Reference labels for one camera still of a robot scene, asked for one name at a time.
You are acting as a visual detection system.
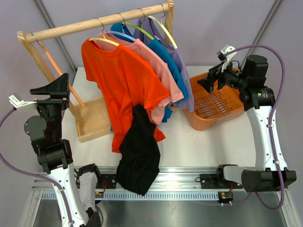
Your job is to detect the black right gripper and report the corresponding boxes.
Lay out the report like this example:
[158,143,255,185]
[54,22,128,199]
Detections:
[198,59,250,94]

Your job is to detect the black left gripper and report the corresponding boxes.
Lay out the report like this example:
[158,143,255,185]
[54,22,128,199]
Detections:
[30,73,69,139]

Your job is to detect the orange clothes hanger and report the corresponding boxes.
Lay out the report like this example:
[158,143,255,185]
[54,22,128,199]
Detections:
[31,33,85,107]

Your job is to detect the orange t shirt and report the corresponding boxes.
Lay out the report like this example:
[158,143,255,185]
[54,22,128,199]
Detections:
[81,39,170,153]

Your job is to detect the yellow clothes hanger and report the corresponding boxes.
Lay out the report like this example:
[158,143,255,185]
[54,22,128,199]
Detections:
[89,17,119,46]

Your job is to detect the black t shirt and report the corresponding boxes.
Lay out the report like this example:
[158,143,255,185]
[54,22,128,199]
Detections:
[116,104,160,196]

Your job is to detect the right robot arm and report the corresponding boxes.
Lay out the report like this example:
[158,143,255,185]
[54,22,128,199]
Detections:
[197,55,296,192]

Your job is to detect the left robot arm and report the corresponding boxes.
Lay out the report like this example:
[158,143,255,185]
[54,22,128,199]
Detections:
[24,73,102,227]

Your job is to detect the pink t shirt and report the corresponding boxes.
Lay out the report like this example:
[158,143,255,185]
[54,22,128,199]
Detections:
[95,31,185,126]

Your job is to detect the light blue clothes hanger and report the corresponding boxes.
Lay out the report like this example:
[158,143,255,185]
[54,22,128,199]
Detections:
[104,12,137,41]

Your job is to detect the blue t shirt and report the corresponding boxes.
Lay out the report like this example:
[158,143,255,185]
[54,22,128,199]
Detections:
[110,22,190,123]

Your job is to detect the lavender t shirt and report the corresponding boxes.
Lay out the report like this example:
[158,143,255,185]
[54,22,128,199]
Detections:
[136,18,194,112]

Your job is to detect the green clothes hanger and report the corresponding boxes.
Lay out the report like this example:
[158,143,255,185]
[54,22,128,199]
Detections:
[120,14,154,40]

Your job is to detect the cream clothes hanger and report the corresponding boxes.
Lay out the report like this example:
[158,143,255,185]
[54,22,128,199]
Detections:
[147,3,178,49]

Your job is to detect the orange plastic basket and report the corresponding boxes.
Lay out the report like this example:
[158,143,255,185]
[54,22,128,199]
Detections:
[183,72,244,131]

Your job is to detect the wooden tray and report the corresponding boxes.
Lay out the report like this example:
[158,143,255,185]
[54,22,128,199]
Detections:
[75,97,112,143]

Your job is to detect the wooden clothes rack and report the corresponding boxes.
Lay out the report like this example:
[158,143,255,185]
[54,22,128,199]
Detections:
[16,0,175,128]

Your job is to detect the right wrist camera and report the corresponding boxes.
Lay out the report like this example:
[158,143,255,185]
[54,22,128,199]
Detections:
[217,44,237,72]

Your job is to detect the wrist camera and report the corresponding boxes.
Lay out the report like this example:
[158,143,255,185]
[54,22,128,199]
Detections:
[9,93,36,112]
[217,44,237,72]

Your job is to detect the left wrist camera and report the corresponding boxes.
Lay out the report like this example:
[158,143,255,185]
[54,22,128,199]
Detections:
[9,93,36,112]

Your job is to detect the aluminium mounting rail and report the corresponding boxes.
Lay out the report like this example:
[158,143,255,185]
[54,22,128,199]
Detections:
[30,166,288,201]

